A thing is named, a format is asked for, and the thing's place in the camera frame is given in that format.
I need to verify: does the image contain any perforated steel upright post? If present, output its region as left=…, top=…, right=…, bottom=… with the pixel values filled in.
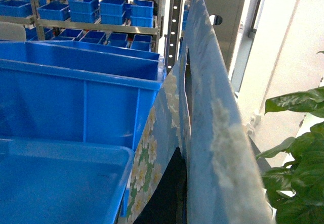
left=165, top=0, right=184, bottom=73

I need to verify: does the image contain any flower gift bag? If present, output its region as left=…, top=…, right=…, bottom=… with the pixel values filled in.
left=126, top=0, right=273, bottom=223

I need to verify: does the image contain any large blue plastic crate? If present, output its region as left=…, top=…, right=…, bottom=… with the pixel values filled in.
left=1, top=41, right=165, bottom=149

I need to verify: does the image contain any blue plastic tray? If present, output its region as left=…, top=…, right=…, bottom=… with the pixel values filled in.
left=1, top=138, right=134, bottom=223

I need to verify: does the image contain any green leafy plant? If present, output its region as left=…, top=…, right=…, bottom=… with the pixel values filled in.
left=255, top=51, right=324, bottom=224

